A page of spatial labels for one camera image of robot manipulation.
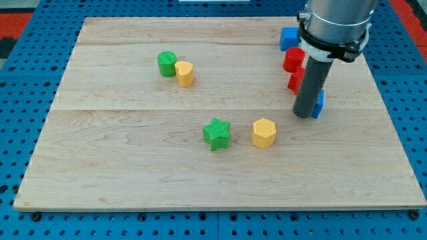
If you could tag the wooden board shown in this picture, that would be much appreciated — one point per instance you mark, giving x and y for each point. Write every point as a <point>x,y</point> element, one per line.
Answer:
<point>120,137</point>

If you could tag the blue cube block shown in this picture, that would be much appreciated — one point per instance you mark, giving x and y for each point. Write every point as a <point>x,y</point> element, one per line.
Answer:
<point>289,38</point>

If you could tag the yellow heart block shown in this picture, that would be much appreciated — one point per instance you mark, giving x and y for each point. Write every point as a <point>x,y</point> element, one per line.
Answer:
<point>184,72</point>

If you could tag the green star block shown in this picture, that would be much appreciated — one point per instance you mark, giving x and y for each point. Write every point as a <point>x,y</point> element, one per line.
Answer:
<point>217,134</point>

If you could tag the green cylinder block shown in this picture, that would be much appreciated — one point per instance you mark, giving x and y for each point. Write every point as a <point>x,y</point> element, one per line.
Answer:
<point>166,62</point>

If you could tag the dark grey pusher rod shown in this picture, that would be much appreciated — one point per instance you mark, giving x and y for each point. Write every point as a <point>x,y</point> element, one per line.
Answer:
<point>315,75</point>

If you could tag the blue block behind rod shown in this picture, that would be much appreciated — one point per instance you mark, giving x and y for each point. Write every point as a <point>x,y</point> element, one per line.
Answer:
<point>318,105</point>

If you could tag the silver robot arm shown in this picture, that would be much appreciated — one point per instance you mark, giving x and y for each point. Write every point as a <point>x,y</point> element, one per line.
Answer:
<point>335,29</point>

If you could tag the red angular block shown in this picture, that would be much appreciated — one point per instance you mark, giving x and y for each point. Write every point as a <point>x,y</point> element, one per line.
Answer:
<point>296,79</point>

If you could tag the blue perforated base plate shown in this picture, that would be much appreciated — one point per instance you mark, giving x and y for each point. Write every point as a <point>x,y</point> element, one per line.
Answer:
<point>32,72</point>

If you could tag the red cylinder block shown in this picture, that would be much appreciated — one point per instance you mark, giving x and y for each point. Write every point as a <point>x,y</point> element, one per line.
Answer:
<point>293,59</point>

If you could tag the yellow hexagon block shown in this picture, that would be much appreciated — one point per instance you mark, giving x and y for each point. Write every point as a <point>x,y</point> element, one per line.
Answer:
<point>263,133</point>

